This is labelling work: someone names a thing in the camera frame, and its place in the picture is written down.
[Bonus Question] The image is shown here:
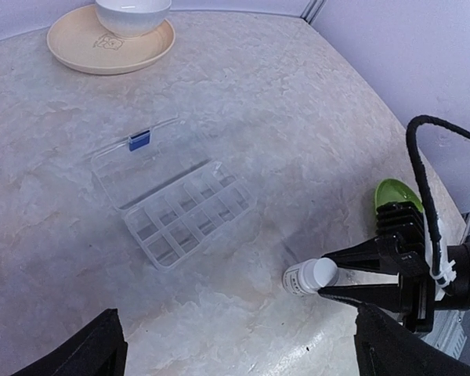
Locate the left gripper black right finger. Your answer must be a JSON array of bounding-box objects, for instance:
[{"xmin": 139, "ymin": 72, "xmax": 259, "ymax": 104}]
[{"xmin": 354, "ymin": 303, "xmax": 470, "ymax": 375}]

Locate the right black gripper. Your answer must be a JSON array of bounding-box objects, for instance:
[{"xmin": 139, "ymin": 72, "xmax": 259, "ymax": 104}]
[{"xmin": 318, "ymin": 233, "xmax": 436, "ymax": 333}]

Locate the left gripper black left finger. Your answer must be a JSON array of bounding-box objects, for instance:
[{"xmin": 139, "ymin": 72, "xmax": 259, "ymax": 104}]
[{"xmin": 16, "ymin": 309, "xmax": 128, "ymax": 375}]

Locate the small white pill bottle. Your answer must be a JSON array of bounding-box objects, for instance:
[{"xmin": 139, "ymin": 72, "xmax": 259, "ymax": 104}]
[{"xmin": 282, "ymin": 258, "xmax": 338, "ymax": 296}]

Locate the clear plastic pill organizer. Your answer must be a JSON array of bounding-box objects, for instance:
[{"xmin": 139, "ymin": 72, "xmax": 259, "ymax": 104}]
[{"xmin": 91, "ymin": 117, "xmax": 255, "ymax": 271}]

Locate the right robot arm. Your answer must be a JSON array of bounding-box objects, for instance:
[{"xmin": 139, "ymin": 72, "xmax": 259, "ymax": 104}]
[{"xmin": 319, "ymin": 235, "xmax": 470, "ymax": 334}]

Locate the green round plate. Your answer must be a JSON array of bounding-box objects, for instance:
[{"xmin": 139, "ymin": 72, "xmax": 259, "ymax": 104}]
[{"xmin": 374, "ymin": 179, "xmax": 424, "ymax": 212}]

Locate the beige round plate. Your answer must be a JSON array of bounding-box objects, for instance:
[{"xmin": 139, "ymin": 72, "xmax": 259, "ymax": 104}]
[{"xmin": 46, "ymin": 5, "xmax": 175, "ymax": 75}]

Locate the white ceramic bowl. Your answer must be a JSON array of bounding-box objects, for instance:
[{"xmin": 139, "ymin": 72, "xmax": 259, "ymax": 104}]
[{"xmin": 95, "ymin": 0, "xmax": 172, "ymax": 38}]

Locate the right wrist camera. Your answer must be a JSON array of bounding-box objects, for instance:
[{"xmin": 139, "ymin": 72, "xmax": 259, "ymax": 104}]
[{"xmin": 376, "ymin": 201, "xmax": 425, "ymax": 253}]

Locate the right aluminium frame post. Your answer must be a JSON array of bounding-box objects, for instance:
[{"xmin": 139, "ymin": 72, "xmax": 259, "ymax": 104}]
[{"xmin": 300, "ymin": 0, "xmax": 327, "ymax": 24}]

